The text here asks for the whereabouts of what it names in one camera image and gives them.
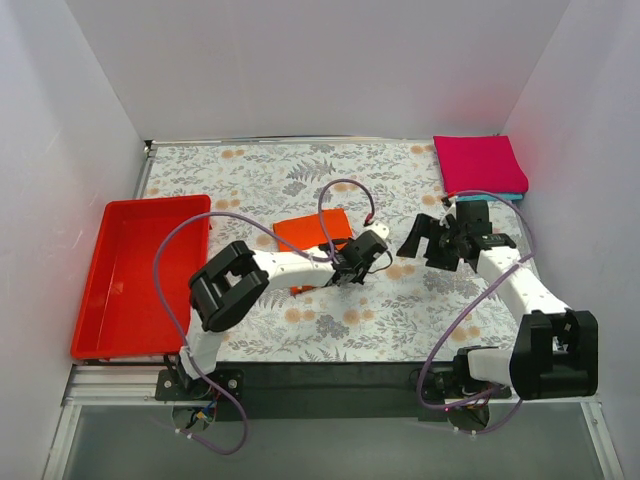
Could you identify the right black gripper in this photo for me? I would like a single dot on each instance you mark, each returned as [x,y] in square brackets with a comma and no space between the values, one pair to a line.
[438,245]

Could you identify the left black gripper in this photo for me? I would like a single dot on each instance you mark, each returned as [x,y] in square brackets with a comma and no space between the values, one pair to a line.
[361,248]

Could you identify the orange t shirt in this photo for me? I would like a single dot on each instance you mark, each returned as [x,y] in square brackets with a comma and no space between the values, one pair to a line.
[312,230]

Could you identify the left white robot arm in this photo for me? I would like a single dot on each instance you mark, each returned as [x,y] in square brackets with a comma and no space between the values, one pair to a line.
[224,291]

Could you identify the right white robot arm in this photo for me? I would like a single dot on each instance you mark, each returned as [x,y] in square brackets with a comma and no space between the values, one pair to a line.
[555,352]

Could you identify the folded teal t shirt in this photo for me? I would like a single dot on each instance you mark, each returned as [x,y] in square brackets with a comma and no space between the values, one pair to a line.
[510,197]

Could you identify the folded magenta t shirt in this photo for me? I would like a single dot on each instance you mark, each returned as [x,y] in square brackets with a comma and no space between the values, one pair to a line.
[486,163]

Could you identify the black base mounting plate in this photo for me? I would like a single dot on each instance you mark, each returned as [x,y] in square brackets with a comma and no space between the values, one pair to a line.
[323,390]

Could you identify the red plastic bin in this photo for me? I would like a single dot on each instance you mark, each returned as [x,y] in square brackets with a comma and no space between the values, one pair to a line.
[121,315]

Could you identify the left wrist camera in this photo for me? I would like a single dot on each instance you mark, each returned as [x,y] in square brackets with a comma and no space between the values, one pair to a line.
[379,228]

